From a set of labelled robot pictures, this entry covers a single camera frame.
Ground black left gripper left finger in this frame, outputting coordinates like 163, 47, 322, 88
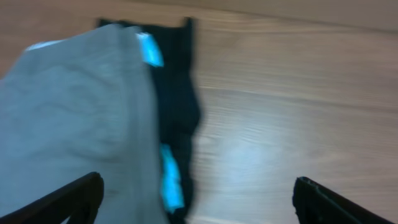
1, 172, 104, 224

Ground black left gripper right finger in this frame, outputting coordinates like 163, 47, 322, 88
292, 177, 392, 224

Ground grey shorts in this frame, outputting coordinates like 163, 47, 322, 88
1, 24, 167, 224

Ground black garment with blue stripes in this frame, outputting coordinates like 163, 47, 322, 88
96, 17, 203, 224

